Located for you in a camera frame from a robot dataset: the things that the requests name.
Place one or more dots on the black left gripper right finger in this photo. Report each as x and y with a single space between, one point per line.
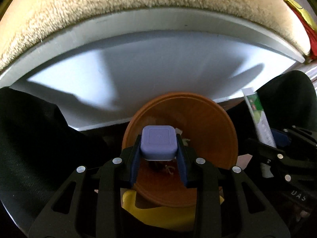
228 204

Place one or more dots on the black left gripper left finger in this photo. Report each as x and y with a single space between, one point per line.
88 204

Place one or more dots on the white green ointment tube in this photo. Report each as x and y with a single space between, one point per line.
263 129

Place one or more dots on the purple square cap box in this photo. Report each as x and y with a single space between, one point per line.
159 143

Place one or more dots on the red blanket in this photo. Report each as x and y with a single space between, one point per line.
311 35

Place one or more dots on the yellow cartoon pillow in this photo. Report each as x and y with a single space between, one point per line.
292 2

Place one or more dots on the floral orange plush blanket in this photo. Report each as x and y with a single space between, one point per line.
28 22

